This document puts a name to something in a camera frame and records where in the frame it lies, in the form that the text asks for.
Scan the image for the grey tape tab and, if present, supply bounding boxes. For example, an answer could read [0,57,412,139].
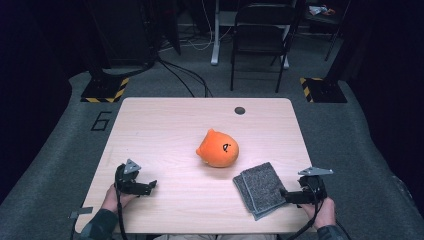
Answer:
[69,206,94,220]

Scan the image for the dark cabinet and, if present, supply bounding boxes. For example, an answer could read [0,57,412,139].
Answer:
[88,0,158,68]

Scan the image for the white and orange clutter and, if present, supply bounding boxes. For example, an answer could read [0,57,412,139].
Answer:
[308,4,336,17]

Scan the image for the white desk leg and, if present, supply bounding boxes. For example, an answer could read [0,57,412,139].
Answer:
[210,0,222,66]

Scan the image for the black floor cables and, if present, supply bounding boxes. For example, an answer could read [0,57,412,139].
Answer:
[156,56,214,98]

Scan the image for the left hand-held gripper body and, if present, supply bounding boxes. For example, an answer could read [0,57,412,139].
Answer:
[114,158,145,196]

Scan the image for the grey fluffy cloth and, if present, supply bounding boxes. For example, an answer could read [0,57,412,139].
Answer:
[232,161,288,222]

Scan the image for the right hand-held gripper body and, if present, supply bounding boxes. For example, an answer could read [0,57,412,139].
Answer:
[297,166,334,205]

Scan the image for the orange plush toy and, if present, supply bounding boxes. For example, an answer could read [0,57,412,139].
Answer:
[195,128,240,169]

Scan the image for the person's left hand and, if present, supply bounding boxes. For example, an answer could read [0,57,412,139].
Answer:
[100,184,137,215]

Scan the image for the right hand-held gripper cable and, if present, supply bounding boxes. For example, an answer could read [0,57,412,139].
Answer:
[286,179,327,240]

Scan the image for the black folding chair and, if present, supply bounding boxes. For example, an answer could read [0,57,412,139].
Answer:
[229,2,301,94]

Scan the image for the left hand-held gripper cable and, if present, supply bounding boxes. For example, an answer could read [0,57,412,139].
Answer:
[114,166,130,240]

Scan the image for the person's right hand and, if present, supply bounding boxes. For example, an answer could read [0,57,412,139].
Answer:
[300,196,337,231]

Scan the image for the hand-held gripper cable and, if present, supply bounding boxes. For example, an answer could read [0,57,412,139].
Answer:
[286,179,327,240]
[114,166,130,240]

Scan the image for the white floor cable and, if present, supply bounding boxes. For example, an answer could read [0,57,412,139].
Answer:
[186,0,234,52]

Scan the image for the thin black table cable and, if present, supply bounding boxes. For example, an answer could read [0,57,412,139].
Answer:
[335,220,353,240]

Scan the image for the striped black stand base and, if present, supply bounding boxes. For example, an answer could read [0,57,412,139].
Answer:
[299,77,348,104]
[80,76,130,104]

